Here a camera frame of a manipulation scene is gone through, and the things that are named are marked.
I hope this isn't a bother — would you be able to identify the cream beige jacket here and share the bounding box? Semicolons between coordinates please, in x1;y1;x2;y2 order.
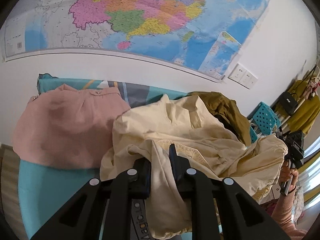
100;95;287;239

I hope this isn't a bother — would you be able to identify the pink sleeved right forearm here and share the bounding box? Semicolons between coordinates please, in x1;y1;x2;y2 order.
271;188;307;240

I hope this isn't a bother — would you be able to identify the right hand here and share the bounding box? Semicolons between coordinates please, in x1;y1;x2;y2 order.
278;161;299;193

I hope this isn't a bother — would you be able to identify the mustard yellow hanging garment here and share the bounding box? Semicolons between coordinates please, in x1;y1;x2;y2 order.
282;80;319;135

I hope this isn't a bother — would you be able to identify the teal perforated storage rack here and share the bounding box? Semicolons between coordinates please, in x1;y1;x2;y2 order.
249;102;281;143

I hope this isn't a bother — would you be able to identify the black handbag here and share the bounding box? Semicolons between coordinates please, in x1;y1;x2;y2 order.
278;92;298;115

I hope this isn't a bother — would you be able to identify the olive brown garment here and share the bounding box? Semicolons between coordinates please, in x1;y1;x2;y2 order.
188;92;251;146

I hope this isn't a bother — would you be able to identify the teal patterned bed sheet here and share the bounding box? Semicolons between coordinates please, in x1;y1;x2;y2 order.
18;74;186;238

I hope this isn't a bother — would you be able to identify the pink folded garment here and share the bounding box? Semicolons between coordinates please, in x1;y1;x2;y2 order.
12;84;130;170

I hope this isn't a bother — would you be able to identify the white wall socket panel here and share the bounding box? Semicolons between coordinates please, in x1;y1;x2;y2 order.
228;63;258;89

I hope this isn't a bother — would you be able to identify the colourful wall map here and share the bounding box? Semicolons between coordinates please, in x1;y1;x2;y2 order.
4;0;270;81

